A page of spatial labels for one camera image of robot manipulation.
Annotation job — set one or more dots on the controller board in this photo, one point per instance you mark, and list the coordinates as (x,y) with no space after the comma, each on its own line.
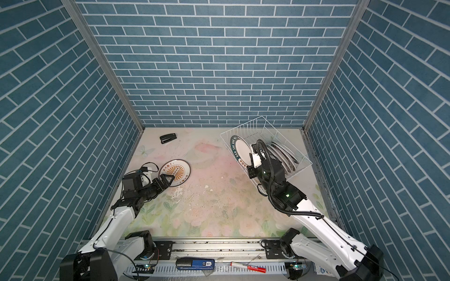
(144,269)
(296,268)

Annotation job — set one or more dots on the blue black handheld device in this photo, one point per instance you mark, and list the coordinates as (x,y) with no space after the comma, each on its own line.
(188,263)

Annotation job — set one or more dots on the aluminium mounting rail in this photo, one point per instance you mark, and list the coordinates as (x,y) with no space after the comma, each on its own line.
(262,253)

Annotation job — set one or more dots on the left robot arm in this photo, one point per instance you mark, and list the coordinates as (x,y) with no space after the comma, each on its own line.
(101,259)

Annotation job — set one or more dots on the right controller board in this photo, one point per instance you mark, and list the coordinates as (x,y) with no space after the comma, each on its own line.
(296,268)

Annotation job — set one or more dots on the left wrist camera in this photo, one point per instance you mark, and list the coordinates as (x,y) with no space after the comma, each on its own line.
(132,182)

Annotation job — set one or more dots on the plate with orange sun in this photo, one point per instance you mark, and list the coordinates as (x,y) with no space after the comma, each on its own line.
(179,169)

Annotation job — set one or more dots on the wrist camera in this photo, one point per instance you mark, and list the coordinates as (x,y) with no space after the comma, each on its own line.
(255,160)
(132,182)

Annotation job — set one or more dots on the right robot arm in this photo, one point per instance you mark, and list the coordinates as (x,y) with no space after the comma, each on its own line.
(336,251)

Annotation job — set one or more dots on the left controller board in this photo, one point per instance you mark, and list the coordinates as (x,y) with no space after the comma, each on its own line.
(144,269)

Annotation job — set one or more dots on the red handled screwdriver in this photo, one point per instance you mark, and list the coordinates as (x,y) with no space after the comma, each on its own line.
(248,267)

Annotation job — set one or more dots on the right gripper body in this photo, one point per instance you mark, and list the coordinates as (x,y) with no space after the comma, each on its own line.
(259,172)

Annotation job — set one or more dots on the white wire dish rack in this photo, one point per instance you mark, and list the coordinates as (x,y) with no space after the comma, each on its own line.
(259,133)

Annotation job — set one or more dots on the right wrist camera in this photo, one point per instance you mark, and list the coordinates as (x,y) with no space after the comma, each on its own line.
(255,160)

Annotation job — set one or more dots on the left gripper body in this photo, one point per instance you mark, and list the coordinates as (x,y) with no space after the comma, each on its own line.
(152,190)

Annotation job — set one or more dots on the white plate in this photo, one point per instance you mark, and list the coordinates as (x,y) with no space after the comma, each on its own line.
(290,162)
(291,154)
(285,158)
(275,155)

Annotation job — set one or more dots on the black stapler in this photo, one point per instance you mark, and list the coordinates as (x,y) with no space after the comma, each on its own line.
(164,139)

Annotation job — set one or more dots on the plate with green rim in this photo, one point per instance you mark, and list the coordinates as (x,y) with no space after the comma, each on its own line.
(241,150)

